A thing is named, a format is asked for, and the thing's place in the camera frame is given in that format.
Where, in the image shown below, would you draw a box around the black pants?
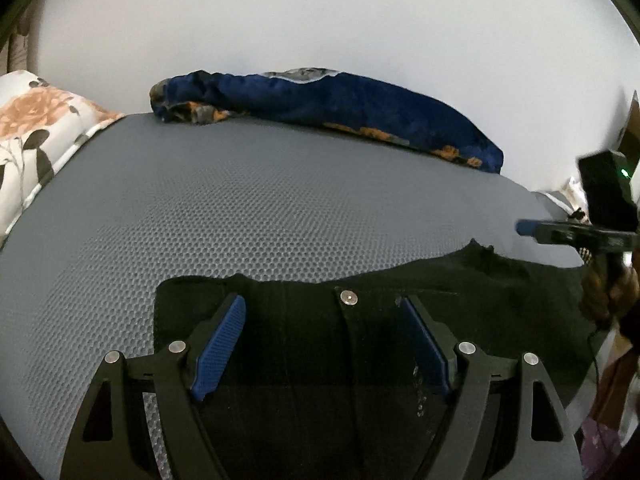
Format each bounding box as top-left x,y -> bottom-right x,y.
153,243 -> 599,479

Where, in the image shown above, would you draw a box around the person's right hand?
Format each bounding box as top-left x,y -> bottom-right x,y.
579,252 -> 639,340

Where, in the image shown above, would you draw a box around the white crumpled cloth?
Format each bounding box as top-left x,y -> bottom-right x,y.
544,177 -> 588,214

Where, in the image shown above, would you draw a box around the purple patterned sleeve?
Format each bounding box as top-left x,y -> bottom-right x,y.
579,328 -> 640,480

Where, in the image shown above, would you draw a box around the blue floral blanket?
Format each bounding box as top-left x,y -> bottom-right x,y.
150,67 -> 503,174

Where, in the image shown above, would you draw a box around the grey honeycomb bed mattress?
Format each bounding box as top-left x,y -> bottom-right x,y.
1,114 -> 580,479

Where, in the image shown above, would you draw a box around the white floral pillow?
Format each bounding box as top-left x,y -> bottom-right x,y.
0,70 -> 124,240

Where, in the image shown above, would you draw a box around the wall mounted television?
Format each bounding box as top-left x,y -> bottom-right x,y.
615,91 -> 640,177

